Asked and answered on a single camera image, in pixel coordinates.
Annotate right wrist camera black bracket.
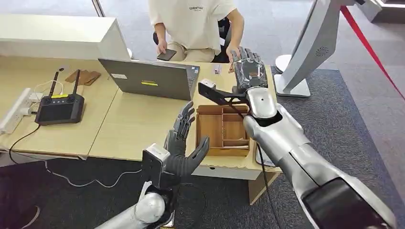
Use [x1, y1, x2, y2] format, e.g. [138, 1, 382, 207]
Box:
[198, 79, 251, 107]

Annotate white platform base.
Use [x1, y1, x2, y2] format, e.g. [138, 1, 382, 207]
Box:
[357, 0, 405, 24]

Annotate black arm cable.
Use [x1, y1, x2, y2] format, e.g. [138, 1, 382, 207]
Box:
[229, 103, 282, 229]

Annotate metal pole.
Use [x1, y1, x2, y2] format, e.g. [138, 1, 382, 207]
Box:
[92, 0, 107, 17]

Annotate white cabinet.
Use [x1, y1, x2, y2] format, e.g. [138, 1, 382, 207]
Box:
[0, 13, 132, 61]

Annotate red barrier ribbon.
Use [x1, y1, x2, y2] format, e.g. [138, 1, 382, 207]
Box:
[340, 5, 405, 100]

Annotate brown wooden coasters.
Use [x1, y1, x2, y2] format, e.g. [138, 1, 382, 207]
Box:
[64, 69, 102, 86]

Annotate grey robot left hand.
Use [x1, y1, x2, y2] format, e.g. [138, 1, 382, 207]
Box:
[161, 101, 210, 188]

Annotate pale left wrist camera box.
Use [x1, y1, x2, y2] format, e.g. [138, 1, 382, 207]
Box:
[141, 144, 171, 189]

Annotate white floor cable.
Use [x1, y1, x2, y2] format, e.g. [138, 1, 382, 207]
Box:
[44, 159, 142, 188]

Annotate person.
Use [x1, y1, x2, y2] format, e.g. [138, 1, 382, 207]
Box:
[148, 0, 245, 73]

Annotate black remote controller with antennas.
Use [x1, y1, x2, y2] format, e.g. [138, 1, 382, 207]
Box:
[34, 69, 85, 126]

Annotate dark smartphone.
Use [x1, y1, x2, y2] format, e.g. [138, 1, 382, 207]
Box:
[157, 48, 177, 62]

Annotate wooden compartment box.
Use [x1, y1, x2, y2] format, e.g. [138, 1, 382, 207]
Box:
[195, 104, 254, 157]

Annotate white card with red print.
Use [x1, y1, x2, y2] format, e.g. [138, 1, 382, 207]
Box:
[255, 145, 277, 167]

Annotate grey laptop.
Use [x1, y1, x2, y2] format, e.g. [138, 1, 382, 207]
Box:
[98, 58, 201, 101]

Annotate white kiosk stand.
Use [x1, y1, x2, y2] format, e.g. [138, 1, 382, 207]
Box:
[274, 0, 360, 98]

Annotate white power adapter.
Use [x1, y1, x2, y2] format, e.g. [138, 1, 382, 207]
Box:
[28, 92, 44, 115]

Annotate black controller cable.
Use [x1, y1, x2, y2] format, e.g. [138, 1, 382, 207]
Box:
[9, 124, 41, 165]

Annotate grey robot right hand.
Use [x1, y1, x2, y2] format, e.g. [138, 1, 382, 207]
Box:
[232, 46, 269, 94]

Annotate white power strip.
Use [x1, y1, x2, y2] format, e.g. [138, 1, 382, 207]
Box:
[0, 88, 33, 136]

